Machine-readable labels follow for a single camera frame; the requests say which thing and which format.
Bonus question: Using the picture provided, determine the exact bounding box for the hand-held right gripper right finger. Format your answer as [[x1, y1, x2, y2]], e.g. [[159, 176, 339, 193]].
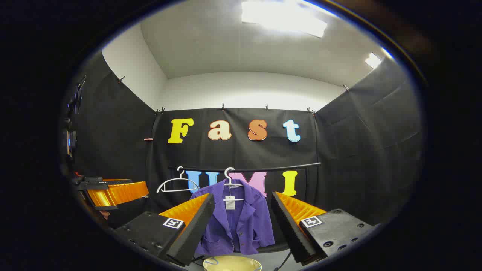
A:
[[271, 191, 377, 266]]

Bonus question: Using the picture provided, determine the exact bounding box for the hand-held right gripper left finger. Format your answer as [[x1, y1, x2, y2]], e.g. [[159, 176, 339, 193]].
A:
[[113, 193, 215, 267]]

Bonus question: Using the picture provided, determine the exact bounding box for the purple jacket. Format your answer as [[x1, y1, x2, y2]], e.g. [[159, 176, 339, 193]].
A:
[[190, 179, 275, 256]]

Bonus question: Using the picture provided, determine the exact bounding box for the yellow laundry hamper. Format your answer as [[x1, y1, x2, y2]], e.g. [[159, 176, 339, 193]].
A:
[[203, 255, 263, 271]]

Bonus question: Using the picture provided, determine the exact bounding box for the white plastic clothes hanger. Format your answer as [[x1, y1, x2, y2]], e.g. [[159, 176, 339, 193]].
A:
[[156, 166, 200, 193], [223, 167, 245, 202]]

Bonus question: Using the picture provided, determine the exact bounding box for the black clothes rack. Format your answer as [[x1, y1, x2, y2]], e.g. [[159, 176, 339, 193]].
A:
[[168, 162, 321, 173]]

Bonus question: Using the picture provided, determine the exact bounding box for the black backdrop cloth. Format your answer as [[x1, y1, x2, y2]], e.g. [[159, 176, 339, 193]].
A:
[[62, 51, 424, 234]]

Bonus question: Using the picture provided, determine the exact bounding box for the small ceiling light panel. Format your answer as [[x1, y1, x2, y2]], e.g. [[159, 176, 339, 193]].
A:
[[365, 52, 383, 69]]

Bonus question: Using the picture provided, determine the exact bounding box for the large ceiling light panel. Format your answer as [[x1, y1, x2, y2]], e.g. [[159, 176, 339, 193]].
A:
[[241, 0, 328, 38]]

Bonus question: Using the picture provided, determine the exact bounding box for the black floor cable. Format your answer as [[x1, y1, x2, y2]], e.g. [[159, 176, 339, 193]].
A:
[[275, 250, 293, 271]]

